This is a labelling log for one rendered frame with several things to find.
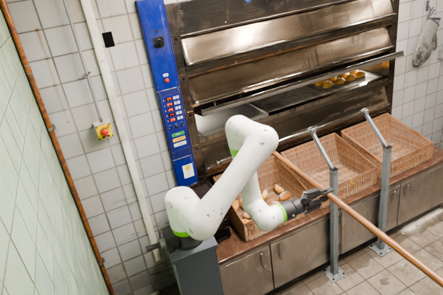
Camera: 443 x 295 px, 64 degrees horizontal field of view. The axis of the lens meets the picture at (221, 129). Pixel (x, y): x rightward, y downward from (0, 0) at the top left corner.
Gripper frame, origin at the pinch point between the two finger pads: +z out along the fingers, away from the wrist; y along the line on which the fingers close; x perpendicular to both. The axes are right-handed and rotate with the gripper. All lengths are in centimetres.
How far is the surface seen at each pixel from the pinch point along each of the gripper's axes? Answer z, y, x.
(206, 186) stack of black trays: -37, 28, -82
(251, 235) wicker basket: -21, 56, -51
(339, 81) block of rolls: 108, -4, -118
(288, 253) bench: 3, 81, -46
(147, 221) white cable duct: -80, 50, -97
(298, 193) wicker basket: 28, 52, -68
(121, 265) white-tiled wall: -106, 80, -99
